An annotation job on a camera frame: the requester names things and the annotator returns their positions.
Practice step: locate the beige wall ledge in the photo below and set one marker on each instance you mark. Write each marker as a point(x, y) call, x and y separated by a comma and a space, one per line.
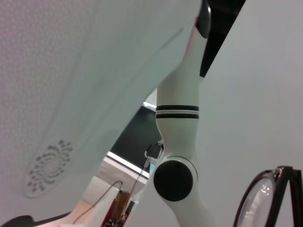
point(123, 165)

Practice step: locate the round perforated ceiling vent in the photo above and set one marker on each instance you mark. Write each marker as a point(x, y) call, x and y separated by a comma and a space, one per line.
point(47, 168)

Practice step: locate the black framed glasses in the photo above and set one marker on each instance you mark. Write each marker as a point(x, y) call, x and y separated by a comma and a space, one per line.
point(282, 189)

